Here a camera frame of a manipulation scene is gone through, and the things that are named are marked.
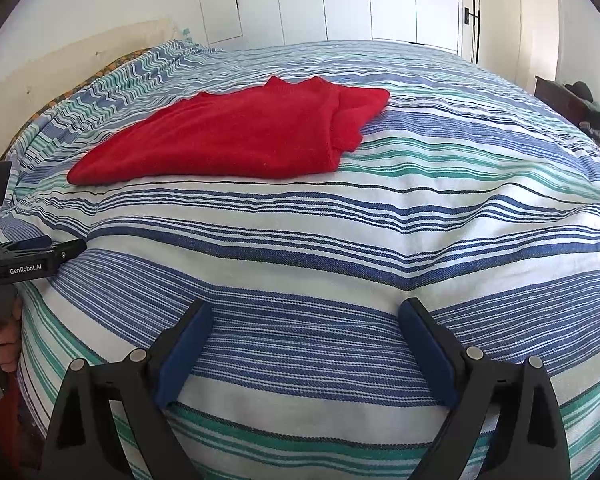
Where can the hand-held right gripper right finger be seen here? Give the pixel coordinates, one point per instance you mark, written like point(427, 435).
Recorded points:
point(430, 350)

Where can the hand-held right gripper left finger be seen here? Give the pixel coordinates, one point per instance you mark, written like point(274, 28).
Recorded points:
point(182, 355)

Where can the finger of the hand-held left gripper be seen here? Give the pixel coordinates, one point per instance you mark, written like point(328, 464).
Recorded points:
point(32, 242)

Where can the red sweater with white rabbit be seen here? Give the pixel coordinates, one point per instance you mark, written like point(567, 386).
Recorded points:
point(230, 135)

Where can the person's left hand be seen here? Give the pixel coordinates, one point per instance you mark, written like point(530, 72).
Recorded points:
point(7, 350)

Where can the blue green striped blanket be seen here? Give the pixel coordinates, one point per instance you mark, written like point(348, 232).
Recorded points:
point(330, 240)

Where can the cream headboard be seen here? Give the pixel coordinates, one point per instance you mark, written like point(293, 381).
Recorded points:
point(55, 60)

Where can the orange floral bed sheet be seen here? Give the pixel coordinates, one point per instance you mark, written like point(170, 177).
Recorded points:
point(115, 62)

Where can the dark wooden dresser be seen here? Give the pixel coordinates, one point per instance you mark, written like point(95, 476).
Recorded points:
point(555, 95)

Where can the white wardrobe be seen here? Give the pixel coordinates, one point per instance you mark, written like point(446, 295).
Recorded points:
point(355, 0)

